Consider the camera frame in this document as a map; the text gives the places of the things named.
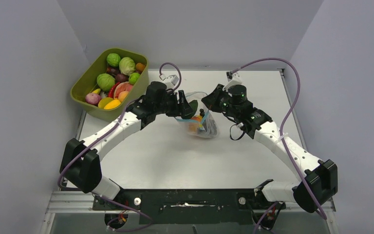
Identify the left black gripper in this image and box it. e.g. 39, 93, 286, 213
154, 90, 193, 117

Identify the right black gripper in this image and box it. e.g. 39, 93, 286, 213
202, 84, 239, 119

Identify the dark green avocado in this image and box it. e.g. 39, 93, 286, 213
188, 99, 199, 118

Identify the orange peach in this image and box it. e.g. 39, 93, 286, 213
188, 116, 203, 133

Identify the clear zip top bag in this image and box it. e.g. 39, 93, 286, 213
174, 91, 220, 138

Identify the dark grape bunch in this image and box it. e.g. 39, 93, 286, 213
198, 109, 218, 138

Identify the green bumpy fruit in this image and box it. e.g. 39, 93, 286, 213
106, 53, 121, 67

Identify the green cabbage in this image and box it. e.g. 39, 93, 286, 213
119, 57, 136, 76
96, 73, 115, 92

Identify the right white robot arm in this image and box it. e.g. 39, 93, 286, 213
202, 84, 338, 213

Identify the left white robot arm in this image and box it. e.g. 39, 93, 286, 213
58, 81, 197, 200

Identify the lime green fruit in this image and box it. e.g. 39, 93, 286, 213
129, 72, 140, 85

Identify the orange apricot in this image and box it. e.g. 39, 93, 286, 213
117, 91, 129, 102

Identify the orange tangerine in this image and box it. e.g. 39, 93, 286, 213
135, 63, 146, 74

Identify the watermelon slice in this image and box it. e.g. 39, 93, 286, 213
113, 81, 133, 99

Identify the yellow mango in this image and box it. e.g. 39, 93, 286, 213
104, 99, 121, 110

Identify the red chili pepper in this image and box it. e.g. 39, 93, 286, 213
107, 82, 120, 98

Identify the dark red apple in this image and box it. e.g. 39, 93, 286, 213
106, 66, 121, 77

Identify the yellow banana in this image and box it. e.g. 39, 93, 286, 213
92, 88, 101, 95

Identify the pink red onion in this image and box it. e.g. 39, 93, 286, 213
85, 93, 102, 106

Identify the olive green plastic bin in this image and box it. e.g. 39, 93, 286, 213
70, 48, 150, 122

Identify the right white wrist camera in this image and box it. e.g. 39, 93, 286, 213
224, 71, 242, 91

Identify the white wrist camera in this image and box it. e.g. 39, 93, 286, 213
159, 74, 179, 89
224, 71, 242, 91

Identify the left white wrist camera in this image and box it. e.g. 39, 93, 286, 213
159, 74, 179, 89

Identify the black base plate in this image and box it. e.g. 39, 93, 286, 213
93, 189, 286, 229

